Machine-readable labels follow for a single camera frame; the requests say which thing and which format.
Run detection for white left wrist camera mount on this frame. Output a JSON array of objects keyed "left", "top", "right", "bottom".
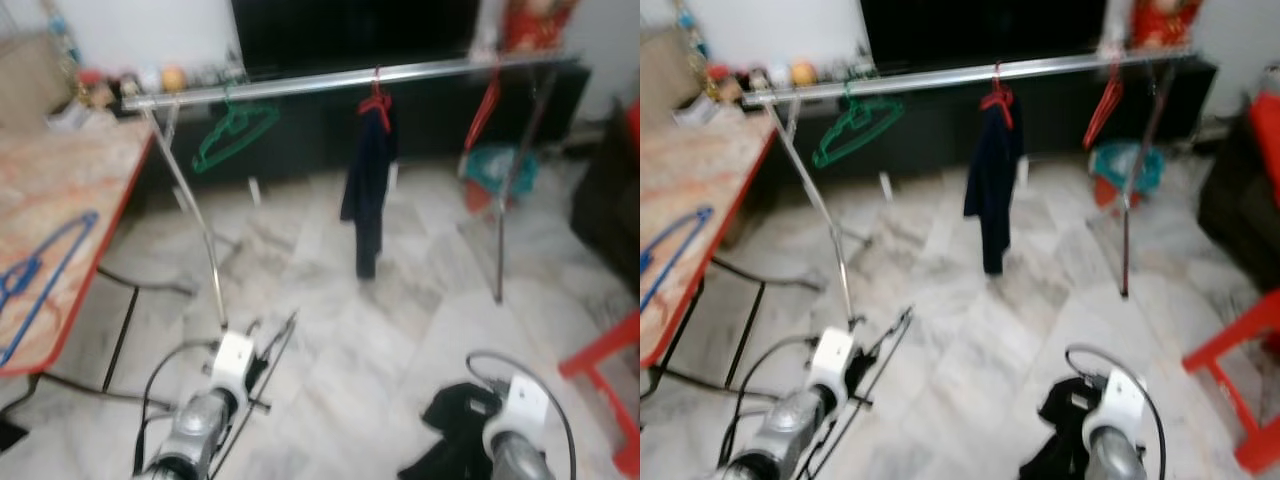
[
  {"left": 808, "top": 328, "right": 857, "bottom": 400},
  {"left": 208, "top": 332, "right": 257, "bottom": 402}
]

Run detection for black garment green logo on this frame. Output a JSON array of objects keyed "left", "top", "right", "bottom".
[
  {"left": 398, "top": 382, "right": 507, "bottom": 480},
  {"left": 1018, "top": 375, "right": 1112, "bottom": 480}
]

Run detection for red plastic bin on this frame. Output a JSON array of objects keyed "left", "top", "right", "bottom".
[
  {"left": 465, "top": 175, "right": 512, "bottom": 214},
  {"left": 1092, "top": 170, "right": 1142, "bottom": 210}
]

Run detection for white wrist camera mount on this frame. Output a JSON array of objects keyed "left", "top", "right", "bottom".
[
  {"left": 1085, "top": 368, "right": 1147, "bottom": 437},
  {"left": 808, "top": 328, "right": 857, "bottom": 400},
  {"left": 208, "top": 332, "right": 257, "bottom": 402},
  {"left": 482, "top": 375, "right": 552, "bottom": 447}
]

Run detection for light wooden cabinet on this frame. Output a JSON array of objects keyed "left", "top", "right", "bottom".
[
  {"left": 640, "top": 25, "right": 702, "bottom": 127},
  {"left": 0, "top": 30, "right": 77, "bottom": 132}
]

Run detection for red cushion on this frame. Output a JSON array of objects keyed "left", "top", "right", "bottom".
[{"left": 1245, "top": 90, "right": 1280, "bottom": 182}]

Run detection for red plastic hanger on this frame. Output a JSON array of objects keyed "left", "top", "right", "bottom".
[
  {"left": 1083, "top": 65, "right": 1127, "bottom": 152},
  {"left": 463, "top": 68, "right": 505, "bottom": 154}
]

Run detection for blue plastic hanger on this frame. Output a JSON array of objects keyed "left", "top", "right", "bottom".
[
  {"left": 640, "top": 205, "right": 717, "bottom": 312},
  {"left": 0, "top": 210, "right": 102, "bottom": 370}
]

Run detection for black television console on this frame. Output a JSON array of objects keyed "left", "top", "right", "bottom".
[
  {"left": 745, "top": 55, "right": 1220, "bottom": 182},
  {"left": 125, "top": 60, "right": 592, "bottom": 187}
]

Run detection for green plastic hanger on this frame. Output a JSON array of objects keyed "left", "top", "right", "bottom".
[
  {"left": 192, "top": 90, "right": 282, "bottom": 177},
  {"left": 812, "top": 85, "right": 907, "bottom": 170}
]

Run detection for orange plastic hanger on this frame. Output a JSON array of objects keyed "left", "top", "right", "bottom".
[
  {"left": 358, "top": 68, "right": 394, "bottom": 134},
  {"left": 980, "top": 62, "right": 1017, "bottom": 130}
]

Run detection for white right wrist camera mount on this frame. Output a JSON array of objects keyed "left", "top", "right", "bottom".
[
  {"left": 1085, "top": 368, "right": 1147, "bottom": 437},
  {"left": 482, "top": 375, "right": 552, "bottom": 447}
]

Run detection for red gold fortune figurine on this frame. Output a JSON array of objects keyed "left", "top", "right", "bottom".
[
  {"left": 1128, "top": 0, "right": 1202, "bottom": 50},
  {"left": 500, "top": 0, "right": 582, "bottom": 54}
]

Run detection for black television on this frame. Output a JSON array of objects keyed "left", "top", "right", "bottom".
[
  {"left": 230, "top": 0, "right": 482, "bottom": 82},
  {"left": 860, "top": 0, "right": 1110, "bottom": 77}
]

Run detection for teal plastic bag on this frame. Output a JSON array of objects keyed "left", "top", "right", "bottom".
[
  {"left": 462, "top": 143, "right": 542, "bottom": 202},
  {"left": 1088, "top": 140, "right": 1167, "bottom": 197}
]

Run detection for black plastic hanger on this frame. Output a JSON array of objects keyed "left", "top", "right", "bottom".
[
  {"left": 800, "top": 305, "right": 914, "bottom": 480},
  {"left": 205, "top": 310, "right": 300, "bottom": 480}
]

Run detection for black metal table legs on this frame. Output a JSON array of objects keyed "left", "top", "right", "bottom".
[
  {"left": 640, "top": 255, "right": 822, "bottom": 402},
  {"left": 0, "top": 265, "right": 197, "bottom": 452}
]

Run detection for black shirt white print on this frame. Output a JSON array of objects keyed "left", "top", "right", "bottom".
[
  {"left": 963, "top": 95, "right": 1024, "bottom": 277},
  {"left": 340, "top": 100, "right": 400, "bottom": 282}
]

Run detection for blue gold trophy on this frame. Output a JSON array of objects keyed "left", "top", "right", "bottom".
[
  {"left": 670, "top": 5, "right": 707, "bottom": 67},
  {"left": 45, "top": 10, "right": 82, "bottom": 72}
]

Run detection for silver clothes rack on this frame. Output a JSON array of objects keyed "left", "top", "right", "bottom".
[
  {"left": 120, "top": 55, "right": 582, "bottom": 337},
  {"left": 740, "top": 48, "right": 1202, "bottom": 327}
]

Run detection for white box black lid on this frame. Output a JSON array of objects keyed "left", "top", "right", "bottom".
[
  {"left": 672, "top": 95, "right": 722, "bottom": 127},
  {"left": 45, "top": 100, "right": 97, "bottom": 132}
]

